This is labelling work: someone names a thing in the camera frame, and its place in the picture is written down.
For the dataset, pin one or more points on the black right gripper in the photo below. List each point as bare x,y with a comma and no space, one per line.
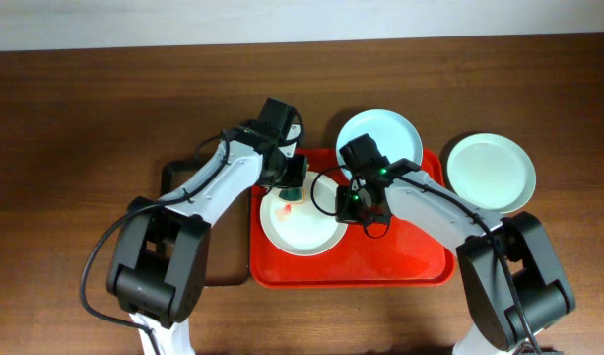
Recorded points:
346,205

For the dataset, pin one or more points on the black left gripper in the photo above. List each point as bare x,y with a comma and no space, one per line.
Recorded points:
293,172

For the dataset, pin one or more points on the green and yellow sponge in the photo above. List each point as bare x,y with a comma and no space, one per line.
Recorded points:
292,195

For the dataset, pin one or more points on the white plate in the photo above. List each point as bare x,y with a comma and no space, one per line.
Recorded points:
299,228

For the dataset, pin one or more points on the light blue plate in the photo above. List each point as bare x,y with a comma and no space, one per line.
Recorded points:
396,138

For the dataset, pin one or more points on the light green plate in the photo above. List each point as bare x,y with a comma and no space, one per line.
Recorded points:
492,172

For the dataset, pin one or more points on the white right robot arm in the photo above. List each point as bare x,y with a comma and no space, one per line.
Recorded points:
514,283

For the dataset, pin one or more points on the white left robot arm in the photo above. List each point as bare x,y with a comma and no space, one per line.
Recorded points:
158,268

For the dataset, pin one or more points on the red plastic tray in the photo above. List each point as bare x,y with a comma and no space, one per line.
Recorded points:
404,256

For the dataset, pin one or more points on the black shallow sponge tray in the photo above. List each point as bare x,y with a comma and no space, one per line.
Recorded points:
228,256

